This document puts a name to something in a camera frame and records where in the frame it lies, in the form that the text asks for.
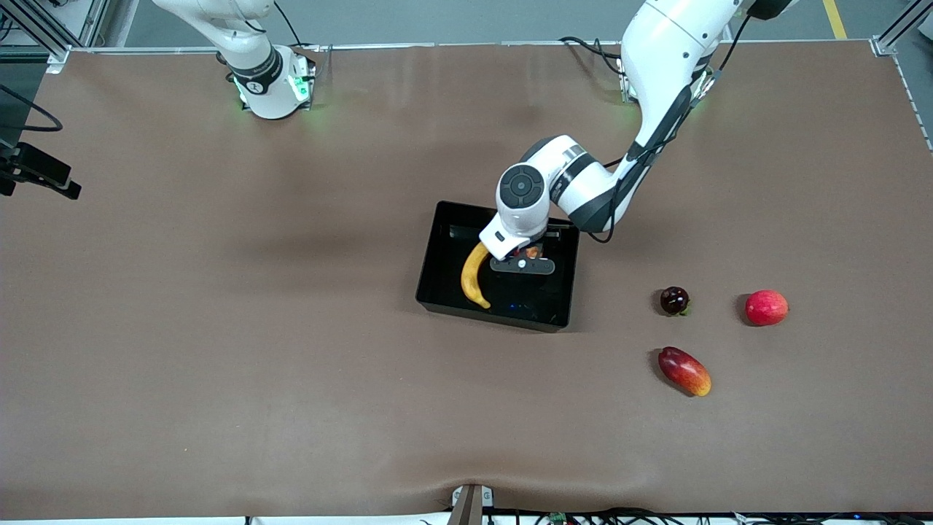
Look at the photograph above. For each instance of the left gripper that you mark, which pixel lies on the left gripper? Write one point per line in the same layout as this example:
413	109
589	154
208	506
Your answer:
541	243

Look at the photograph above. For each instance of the yellow banana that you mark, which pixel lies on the yellow banana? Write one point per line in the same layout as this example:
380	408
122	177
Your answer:
472	281

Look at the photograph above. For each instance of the black rectangular plastic box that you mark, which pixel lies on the black rectangular plastic box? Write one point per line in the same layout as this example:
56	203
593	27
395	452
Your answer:
525	295

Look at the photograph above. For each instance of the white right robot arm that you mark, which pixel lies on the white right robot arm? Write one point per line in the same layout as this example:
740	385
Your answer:
262	80

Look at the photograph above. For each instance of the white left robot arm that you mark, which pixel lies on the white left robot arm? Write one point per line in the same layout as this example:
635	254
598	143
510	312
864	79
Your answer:
656	58

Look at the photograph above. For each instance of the dark purple mangosteen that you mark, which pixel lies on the dark purple mangosteen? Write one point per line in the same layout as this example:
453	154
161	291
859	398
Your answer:
674	300

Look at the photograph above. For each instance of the brown table mat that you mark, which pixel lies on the brown table mat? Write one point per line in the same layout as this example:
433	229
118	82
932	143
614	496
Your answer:
219	328

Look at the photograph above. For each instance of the red yellow mango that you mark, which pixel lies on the red yellow mango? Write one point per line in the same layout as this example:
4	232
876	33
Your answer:
685	372

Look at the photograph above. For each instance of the smooth red peach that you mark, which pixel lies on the smooth red peach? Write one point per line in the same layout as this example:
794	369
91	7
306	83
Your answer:
766	308

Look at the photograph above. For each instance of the aluminium frame with diagonal strut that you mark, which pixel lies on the aluminium frame with diagonal strut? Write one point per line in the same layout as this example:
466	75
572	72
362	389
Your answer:
44	33

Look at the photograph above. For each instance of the aluminium frame corner post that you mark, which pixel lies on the aluminium frame corner post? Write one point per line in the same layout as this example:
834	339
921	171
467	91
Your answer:
893	40

